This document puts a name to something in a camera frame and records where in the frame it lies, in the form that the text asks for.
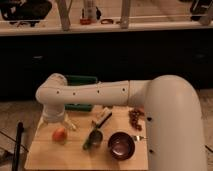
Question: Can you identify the dark purple bowl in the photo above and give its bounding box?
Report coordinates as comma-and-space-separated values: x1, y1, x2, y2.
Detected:
108, 132, 135, 161

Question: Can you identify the silver fork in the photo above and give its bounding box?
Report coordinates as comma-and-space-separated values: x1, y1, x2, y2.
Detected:
132, 135, 146, 141

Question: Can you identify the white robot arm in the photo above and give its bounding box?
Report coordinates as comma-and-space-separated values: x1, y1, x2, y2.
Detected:
36, 73, 208, 171

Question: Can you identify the green handled metal scoop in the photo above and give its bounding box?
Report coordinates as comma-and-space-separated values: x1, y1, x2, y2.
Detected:
83, 129, 103, 150

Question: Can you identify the green plastic tray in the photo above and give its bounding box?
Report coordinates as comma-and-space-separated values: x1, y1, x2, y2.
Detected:
65, 75, 98, 112

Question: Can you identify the green plastic cup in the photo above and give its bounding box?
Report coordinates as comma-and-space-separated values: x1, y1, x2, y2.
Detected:
53, 140, 67, 145

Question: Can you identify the bunch of dark grapes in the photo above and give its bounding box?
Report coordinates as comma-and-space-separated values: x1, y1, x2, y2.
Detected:
129, 109, 144, 131

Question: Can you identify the yellow corn cob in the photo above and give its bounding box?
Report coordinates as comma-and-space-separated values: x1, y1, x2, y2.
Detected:
66, 121, 77, 131

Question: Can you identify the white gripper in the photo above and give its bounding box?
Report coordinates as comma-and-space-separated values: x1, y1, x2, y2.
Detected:
42, 105, 65, 123

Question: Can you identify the black pole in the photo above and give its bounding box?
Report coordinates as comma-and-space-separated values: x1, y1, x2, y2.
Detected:
12, 122, 24, 171

